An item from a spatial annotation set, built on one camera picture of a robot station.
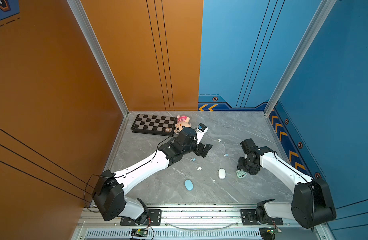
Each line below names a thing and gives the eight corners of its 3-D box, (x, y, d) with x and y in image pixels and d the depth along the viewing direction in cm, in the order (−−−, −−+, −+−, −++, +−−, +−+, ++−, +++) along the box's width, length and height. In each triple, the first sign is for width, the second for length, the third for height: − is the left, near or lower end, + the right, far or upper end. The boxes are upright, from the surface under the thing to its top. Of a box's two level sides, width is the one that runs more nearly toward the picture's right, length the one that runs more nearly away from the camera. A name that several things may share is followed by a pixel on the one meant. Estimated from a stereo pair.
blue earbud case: (184, 190, 84) (184, 189, 82) (184, 180, 87) (184, 179, 85) (193, 190, 84) (193, 189, 82) (193, 180, 87) (193, 179, 85)
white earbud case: (218, 179, 88) (219, 177, 86) (217, 169, 92) (217, 168, 90) (226, 179, 88) (226, 177, 86) (224, 169, 92) (225, 168, 90)
